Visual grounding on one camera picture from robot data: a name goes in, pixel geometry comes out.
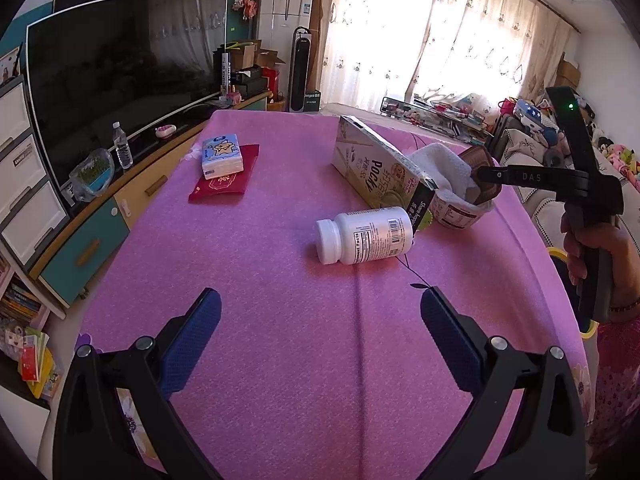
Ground yellow teal television stand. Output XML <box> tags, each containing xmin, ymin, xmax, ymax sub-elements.
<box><xmin>27</xmin><ymin>92</ymin><xmax>276</xmax><ymax>321</ymax></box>

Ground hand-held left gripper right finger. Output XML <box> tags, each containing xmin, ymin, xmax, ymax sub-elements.
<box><xmin>420</xmin><ymin>287</ymin><xmax>587</xmax><ymax>480</ymax></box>

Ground photo frames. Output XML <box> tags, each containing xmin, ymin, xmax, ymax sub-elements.
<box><xmin>0</xmin><ymin>46</ymin><xmax>23</xmax><ymax>86</ymax></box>

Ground white standing air conditioner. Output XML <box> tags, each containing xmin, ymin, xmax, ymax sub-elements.
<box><xmin>257</xmin><ymin>0</ymin><xmax>318</xmax><ymax>111</ymax></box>

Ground white pill bottle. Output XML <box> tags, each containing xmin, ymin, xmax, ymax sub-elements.
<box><xmin>315</xmin><ymin>207</ymin><xmax>414</xmax><ymax>266</ymax></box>

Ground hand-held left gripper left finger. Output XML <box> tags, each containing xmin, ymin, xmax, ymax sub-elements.
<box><xmin>52</xmin><ymin>287</ymin><xmax>223</xmax><ymax>480</ymax></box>

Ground open cardboard box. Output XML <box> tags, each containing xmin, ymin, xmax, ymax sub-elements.
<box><xmin>227</xmin><ymin>40</ymin><xmax>286</xmax><ymax>68</ymax></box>

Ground white plastic drawer cabinet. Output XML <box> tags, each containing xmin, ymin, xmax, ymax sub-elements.
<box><xmin>0</xmin><ymin>75</ymin><xmax>71</xmax><ymax>268</ymax></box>

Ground blue tissue pack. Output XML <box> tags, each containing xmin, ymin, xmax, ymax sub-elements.
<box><xmin>201</xmin><ymin>133</ymin><xmax>245</xmax><ymax>180</ymax></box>

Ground green snack box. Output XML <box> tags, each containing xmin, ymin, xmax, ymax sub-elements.
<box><xmin>331</xmin><ymin>115</ymin><xmax>437</xmax><ymax>231</ymax></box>

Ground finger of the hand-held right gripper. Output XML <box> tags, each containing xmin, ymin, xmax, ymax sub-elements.
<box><xmin>472</xmin><ymin>164</ymin><xmax>590</xmax><ymax>192</ymax></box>

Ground black box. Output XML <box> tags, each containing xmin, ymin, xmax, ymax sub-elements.
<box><xmin>230</xmin><ymin>66</ymin><xmax>263</xmax><ymax>92</ymax></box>

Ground pile of plush toys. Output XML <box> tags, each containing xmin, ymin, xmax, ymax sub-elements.
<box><xmin>512</xmin><ymin>95</ymin><xmax>640</xmax><ymax>186</ymax></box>

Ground white tissue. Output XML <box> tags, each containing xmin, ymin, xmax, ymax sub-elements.
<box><xmin>407</xmin><ymin>142</ymin><xmax>483</xmax><ymax>206</ymax></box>

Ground row of books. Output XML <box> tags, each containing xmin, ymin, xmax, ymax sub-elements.
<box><xmin>0</xmin><ymin>255</ymin><xmax>51</xmax><ymax>326</ymax></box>

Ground red envelope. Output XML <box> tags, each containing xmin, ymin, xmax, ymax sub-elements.
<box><xmin>188</xmin><ymin>144</ymin><xmax>261</xmax><ymax>205</ymax></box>

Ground beige sofa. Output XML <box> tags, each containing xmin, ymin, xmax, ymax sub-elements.
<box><xmin>492</xmin><ymin>127</ymin><xmax>640</xmax><ymax>261</ymax></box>

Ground black tower fan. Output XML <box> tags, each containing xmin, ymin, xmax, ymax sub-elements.
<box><xmin>289</xmin><ymin>26</ymin><xmax>313</xmax><ymax>112</ymax></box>

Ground pile of booklets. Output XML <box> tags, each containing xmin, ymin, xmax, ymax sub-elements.
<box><xmin>2</xmin><ymin>325</ymin><xmax>63</xmax><ymax>401</ymax></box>

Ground tall white narrow box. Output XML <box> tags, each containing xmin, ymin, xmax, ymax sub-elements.
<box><xmin>217</xmin><ymin>50</ymin><xmax>231</xmax><ymax>96</ymax></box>

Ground stacked cardboard boxes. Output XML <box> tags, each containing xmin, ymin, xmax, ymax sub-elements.
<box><xmin>555</xmin><ymin>52</ymin><xmax>582</xmax><ymax>88</ymax></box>

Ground large curved television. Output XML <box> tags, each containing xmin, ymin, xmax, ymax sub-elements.
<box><xmin>26</xmin><ymin>0</ymin><xmax>228</xmax><ymax>191</ymax></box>

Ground clear water bottle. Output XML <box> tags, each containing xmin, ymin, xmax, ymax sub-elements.
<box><xmin>111</xmin><ymin>121</ymin><xmax>134</xmax><ymax>170</ymax></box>

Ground sheer embroidered curtain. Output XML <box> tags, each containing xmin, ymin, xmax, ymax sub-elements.
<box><xmin>317</xmin><ymin>0</ymin><xmax>576</xmax><ymax>116</ymax></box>

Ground person's right hand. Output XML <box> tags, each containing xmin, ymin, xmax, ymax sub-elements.
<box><xmin>560</xmin><ymin>215</ymin><xmax>640</xmax><ymax>312</ymax></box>

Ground cluttered low rack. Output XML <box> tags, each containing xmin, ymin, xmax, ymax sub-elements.
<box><xmin>380</xmin><ymin>92</ymin><xmax>498</xmax><ymax>143</ymax></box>

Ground pink floral tablecloth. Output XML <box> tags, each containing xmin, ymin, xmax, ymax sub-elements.
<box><xmin>75</xmin><ymin>110</ymin><xmax>593</xmax><ymax>480</ymax></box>

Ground yellow-rimmed trash bin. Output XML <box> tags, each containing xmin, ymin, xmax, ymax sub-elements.
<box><xmin>546</xmin><ymin>246</ymin><xmax>599</xmax><ymax>336</ymax></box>

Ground red bag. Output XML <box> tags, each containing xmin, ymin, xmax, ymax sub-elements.
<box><xmin>262</xmin><ymin>65</ymin><xmax>282</xmax><ymax>103</ymax></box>

